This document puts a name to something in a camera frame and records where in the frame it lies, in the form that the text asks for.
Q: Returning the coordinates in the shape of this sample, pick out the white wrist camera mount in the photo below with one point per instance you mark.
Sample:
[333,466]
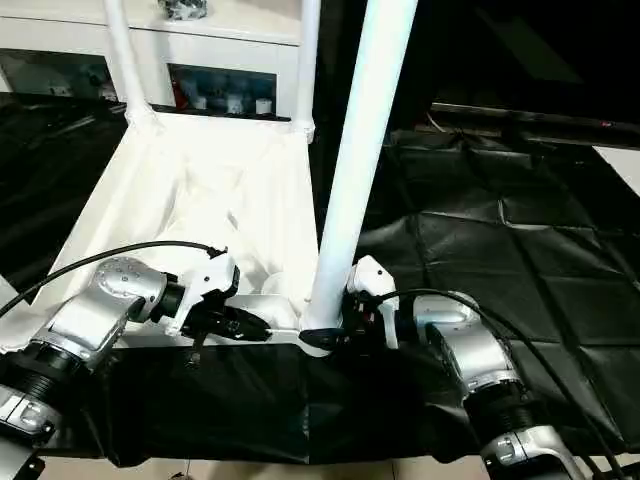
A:
[372,280]
[210,280]

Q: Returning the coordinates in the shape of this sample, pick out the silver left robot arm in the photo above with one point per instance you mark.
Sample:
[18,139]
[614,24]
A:
[115,295]

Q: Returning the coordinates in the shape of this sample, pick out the white plastic table top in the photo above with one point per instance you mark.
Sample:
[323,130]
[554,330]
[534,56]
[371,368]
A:
[200,175]

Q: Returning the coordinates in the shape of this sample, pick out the black plastic sheet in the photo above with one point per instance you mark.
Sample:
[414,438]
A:
[500,250]

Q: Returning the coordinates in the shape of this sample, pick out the white flat board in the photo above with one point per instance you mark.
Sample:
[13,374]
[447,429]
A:
[620,167]

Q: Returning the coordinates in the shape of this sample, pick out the black backdrop curtain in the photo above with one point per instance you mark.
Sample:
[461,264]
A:
[500,50]

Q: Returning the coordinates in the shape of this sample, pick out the long black pole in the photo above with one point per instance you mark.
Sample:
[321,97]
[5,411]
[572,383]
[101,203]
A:
[525,117]

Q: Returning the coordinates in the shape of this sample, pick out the small white jar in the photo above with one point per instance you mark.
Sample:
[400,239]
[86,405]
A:
[263,106]
[201,102]

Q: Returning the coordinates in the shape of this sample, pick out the red bottle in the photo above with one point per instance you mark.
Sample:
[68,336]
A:
[180,92]

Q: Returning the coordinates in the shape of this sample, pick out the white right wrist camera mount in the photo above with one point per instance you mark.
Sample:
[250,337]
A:
[372,280]

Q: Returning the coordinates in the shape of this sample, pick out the clear bag of dark items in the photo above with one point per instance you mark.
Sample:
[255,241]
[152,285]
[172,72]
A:
[185,9]

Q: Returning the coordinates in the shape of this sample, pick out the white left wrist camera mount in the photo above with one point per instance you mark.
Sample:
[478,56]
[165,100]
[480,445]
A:
[210,280]

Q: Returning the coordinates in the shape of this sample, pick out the white cabinet with glass doors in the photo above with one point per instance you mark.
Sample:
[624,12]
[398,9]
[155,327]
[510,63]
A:
[225,55]

